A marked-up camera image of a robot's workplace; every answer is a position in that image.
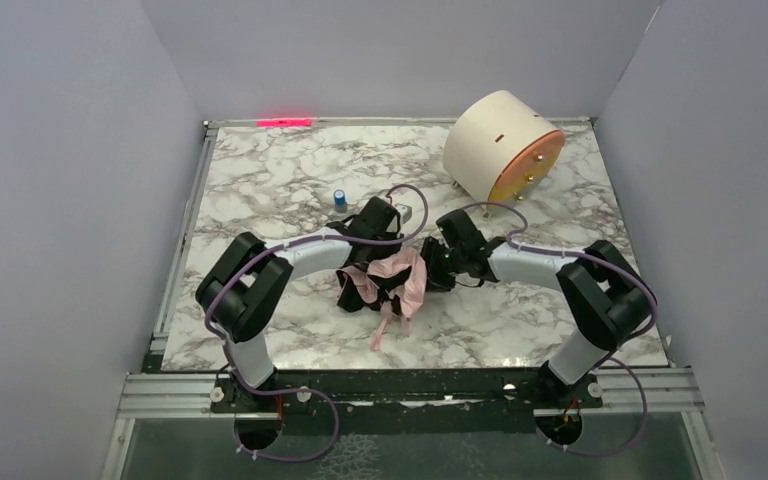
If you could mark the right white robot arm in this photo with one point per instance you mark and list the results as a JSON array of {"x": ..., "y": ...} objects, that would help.
[{"x": 606, "y": 297}]

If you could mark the pink folding umbrella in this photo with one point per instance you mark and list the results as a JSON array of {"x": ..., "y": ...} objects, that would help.
[{"x": 394, "y": 287}]

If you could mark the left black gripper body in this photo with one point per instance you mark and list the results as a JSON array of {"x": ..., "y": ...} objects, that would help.
[{"x": 363, "y": 279}]

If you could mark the beige cylindrical umbrella stand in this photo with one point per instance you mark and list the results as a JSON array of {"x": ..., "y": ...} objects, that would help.
[{"x": 499, "y": 148}]

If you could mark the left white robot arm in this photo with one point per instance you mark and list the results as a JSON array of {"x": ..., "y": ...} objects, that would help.
[{"x": 242, "y": 290}]

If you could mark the small blue cap bottle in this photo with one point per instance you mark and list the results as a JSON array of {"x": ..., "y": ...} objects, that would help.
[{"x": 340, "y": 202}]

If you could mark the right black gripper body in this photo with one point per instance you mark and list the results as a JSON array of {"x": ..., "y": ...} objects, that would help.
[{"x": 437, "y": 266}]

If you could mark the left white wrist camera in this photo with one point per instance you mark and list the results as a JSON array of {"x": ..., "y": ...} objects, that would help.
[{"x": 404, "y": 215}]

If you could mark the aluminium table frame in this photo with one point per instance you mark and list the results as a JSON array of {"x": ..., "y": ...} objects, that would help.
[{"x": 279, "y": 182}]

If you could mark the pink tape marker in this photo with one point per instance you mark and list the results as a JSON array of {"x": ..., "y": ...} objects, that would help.
[{"x": 285, "y": 123}]

